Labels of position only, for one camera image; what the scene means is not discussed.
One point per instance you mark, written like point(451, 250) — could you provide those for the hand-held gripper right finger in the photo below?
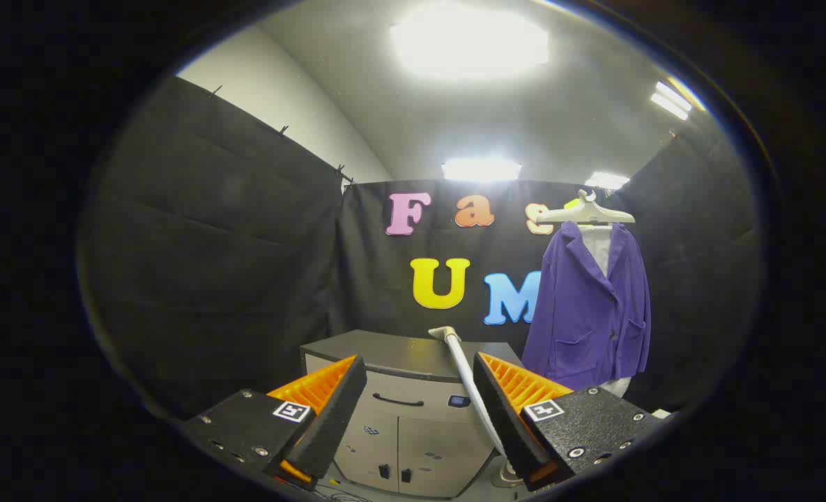
point(507, 418)

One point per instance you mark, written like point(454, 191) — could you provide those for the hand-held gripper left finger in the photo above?
point(329, 418)

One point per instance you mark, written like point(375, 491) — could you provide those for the white garment steamer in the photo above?
point(463, 369)

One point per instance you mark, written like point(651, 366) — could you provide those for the white shirt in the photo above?
point(599, 247)

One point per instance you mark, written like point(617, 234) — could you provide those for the white clothes hanger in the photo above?
point(583, 211)

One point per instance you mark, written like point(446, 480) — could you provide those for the grey cabinet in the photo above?
point(412, 425)

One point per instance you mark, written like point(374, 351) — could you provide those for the ceiling light panel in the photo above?
point(670, 101)
point(481, 169)
point(468, 38)
point(606, 180)

